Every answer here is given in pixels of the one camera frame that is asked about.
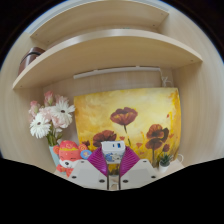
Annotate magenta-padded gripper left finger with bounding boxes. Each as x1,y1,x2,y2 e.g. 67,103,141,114
68,146,110,191

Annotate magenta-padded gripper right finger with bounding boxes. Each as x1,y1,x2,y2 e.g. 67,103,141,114
118,150,160,191

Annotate red fox plush toy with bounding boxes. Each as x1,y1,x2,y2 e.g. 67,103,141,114
52,139,93,178

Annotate small plant in white pot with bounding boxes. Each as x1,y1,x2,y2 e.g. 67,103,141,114
156,152,175,174

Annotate light blue vase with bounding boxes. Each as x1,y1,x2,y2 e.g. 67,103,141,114
48,143,61,167

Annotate yellow poppy flower painting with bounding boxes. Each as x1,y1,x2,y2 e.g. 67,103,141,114
73,86,183,168

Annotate pink and white flower bouquet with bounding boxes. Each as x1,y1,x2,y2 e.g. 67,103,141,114
28,90,77,147

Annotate white light bar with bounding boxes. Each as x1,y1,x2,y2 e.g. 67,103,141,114
72,65,162,81

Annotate wooden shelf unit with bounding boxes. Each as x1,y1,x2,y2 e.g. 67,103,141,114
12,0,204,91

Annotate white cable beside painting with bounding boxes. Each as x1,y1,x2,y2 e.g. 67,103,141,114
176,152,185,165

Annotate white light bar cord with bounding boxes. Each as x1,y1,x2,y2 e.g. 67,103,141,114
159,67,175,89

